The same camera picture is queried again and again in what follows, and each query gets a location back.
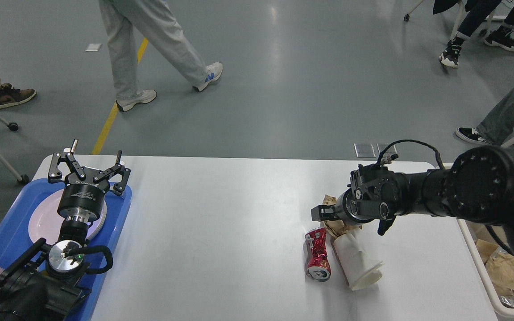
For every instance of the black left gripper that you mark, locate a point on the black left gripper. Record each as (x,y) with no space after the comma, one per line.
(82,198)

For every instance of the brown paper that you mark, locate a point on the brown paper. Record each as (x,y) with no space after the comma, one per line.
(500,268)

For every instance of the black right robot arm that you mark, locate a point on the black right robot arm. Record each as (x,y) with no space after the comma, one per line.
(479,187)

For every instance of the floor outlet cover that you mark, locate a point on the floor outlet cover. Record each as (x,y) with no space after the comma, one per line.
(365,151)
(389,152)

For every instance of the beige plastic bin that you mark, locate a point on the beige plastic bin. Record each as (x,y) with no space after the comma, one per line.
(503,313)

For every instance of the brown paper bag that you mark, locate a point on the brown paper bag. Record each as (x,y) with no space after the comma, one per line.
(484,249)

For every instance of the crushed red soda can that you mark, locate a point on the crushed red soda can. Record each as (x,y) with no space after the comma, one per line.
(318,266)

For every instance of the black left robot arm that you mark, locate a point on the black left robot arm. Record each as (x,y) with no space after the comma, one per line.
(43,283)

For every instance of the left floor outlet cover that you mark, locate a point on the left floor outlet cover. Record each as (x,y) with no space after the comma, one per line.
(365,151)

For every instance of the brown paper ball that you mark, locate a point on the brown paper ball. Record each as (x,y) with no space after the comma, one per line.
(336,228)

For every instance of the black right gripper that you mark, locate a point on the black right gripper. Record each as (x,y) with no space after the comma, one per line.
(345,210)

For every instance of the white office chair right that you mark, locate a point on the white office chair right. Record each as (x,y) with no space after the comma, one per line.
(459,17)

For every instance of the pink plate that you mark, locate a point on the pink plate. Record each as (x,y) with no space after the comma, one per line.
(45,222)

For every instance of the blue plastic tray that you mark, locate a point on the blue plastic tray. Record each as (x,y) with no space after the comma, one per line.
(15,240)

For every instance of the right floor outlet cover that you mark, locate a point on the right floor outlet cover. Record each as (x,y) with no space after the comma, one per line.
(389,152)

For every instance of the lying white paper cup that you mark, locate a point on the lying white paper cup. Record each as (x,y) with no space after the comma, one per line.
(360,270)

